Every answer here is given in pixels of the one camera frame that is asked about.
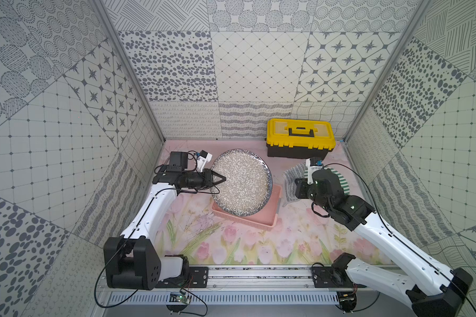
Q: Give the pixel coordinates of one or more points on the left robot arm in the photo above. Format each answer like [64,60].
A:
[131,261]

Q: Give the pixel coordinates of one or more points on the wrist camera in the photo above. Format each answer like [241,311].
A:
[202,159]
[312,165]

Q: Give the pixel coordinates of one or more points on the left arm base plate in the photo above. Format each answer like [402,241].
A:
[190,278]

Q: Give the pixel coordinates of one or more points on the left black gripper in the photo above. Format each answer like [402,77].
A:
[205,178]

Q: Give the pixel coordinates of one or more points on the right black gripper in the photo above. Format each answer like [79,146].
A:
[300,183]

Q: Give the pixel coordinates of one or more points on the grey knitted cloth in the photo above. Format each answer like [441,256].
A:
[290,176]

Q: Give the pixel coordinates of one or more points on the aluminium mounting rail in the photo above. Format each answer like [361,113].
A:
[243,279]

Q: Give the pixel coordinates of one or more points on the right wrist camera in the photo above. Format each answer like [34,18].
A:
[312,165]

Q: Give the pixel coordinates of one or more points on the yellow black toolbox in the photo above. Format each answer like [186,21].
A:
[300,139]

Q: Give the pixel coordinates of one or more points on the speckled grey plate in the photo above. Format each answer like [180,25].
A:
[249,183]

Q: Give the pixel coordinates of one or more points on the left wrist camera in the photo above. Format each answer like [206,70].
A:
[202,159]

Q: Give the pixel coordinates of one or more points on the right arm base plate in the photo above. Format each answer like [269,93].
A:
[331,278]

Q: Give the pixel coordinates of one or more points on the pink plastic dish rack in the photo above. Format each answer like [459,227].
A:
[264,220]

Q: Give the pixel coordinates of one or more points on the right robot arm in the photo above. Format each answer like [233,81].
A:
[427,286]

